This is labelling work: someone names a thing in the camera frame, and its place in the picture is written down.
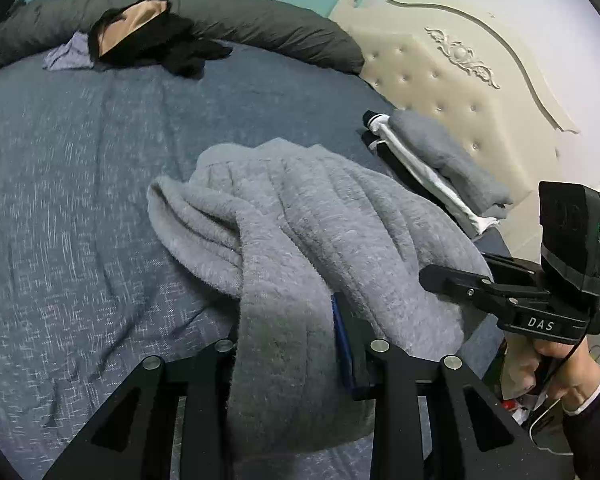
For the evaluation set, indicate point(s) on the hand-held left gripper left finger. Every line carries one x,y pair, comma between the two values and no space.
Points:
220,360

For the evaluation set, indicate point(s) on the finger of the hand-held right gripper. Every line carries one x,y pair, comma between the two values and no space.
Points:
455,282
510,270

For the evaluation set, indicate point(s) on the black beige-lined garment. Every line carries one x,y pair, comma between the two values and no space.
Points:
130,25

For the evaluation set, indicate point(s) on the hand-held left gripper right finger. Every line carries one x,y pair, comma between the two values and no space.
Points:
341,340

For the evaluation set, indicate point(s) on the dark grey rolled duvet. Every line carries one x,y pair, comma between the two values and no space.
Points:
260,20

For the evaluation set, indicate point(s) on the person's right hand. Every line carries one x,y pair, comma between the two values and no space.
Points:
575,375

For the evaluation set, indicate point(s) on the blue bed sheet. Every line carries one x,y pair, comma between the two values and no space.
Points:
80,185

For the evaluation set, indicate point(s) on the light blue garment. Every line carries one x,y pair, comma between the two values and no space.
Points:
67,55

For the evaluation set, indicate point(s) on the person's right forearm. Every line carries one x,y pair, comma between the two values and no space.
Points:
597,430

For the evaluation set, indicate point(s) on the grey fleece sweater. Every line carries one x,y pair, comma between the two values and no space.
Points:
330,220

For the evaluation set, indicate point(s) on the cream tufted headboard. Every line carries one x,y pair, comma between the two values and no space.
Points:
455,95

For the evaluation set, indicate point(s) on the black cloth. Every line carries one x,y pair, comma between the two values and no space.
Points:
195,57

